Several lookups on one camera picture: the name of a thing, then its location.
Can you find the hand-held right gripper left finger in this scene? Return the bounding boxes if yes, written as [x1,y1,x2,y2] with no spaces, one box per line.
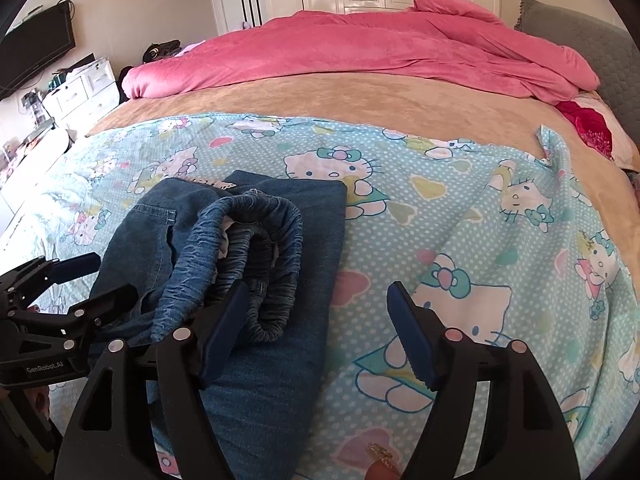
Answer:
[54,280,251,480]

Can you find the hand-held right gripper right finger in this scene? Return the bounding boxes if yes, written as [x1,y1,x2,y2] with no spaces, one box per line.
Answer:
[387,281,581,480]

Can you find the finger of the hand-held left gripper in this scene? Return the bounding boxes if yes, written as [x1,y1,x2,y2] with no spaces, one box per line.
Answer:
[52,284,140,342]
[0,252,101,307]

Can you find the denim pants with lace trim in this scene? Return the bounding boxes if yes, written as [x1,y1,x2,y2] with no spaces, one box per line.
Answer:
[87,170,348,480]

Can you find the person's right hand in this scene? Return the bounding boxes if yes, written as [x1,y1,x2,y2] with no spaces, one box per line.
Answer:
[365,442,403,480]

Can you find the white desk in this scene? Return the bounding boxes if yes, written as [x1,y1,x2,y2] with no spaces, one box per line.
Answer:
[0,127,76,211]

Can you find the blue cartoon printed sheet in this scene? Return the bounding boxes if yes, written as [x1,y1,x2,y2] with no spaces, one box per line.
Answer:
[0,112,631,480]

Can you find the white drawer unit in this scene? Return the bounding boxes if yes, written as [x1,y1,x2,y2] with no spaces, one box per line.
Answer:
[42,57,121,126]

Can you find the black television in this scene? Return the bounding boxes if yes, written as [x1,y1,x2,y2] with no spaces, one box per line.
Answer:
[0,2,77,101]

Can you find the black handbag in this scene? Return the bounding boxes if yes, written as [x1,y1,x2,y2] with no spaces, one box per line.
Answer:
[142,40,182,63]

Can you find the tan plush blanket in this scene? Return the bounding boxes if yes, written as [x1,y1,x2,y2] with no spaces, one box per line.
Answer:
[87,72,621,171]

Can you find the red floral pillow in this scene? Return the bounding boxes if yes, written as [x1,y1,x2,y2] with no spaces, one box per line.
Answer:
[555,91,631,171]

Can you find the pink duvet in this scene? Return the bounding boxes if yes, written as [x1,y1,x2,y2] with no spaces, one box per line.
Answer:
[121,0,601,107]

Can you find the grey quilted headboard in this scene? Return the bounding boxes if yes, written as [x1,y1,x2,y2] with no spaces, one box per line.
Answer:
[515,0,640,121]

